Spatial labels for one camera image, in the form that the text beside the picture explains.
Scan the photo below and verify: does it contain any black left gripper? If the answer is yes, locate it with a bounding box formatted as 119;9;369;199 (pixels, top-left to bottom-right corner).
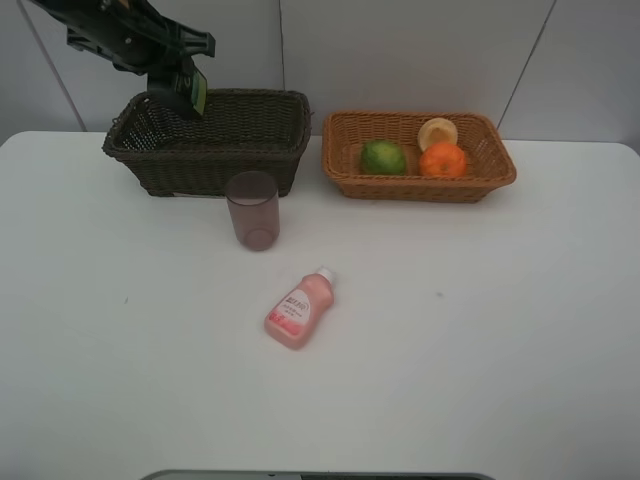
35;0;216;93

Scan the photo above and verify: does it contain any dark green pump bottle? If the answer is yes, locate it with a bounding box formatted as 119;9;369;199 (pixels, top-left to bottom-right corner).
147;58;207;120

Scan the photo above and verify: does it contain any green lime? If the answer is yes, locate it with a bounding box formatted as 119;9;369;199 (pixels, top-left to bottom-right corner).
360;140;407;176

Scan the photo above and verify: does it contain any brown bread bun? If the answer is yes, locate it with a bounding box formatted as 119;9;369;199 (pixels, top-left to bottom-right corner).
417;117;458;152

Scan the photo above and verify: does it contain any pink bottle white cap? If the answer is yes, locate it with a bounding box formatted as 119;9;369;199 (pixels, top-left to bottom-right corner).
264;267;336;350

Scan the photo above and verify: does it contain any orange mandarin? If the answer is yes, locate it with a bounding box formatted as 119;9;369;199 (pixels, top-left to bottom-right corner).
419;142;467;178

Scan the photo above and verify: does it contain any dark brown wicker basket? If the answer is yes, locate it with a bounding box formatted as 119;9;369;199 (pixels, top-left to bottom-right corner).
103;89;311;197

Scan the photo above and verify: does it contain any translucent purple plastic cup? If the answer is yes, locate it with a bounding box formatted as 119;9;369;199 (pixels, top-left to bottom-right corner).
225;171;280;251

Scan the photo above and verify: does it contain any orange wicker basket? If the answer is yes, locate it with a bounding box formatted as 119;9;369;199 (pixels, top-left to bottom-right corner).
322;110;517;203

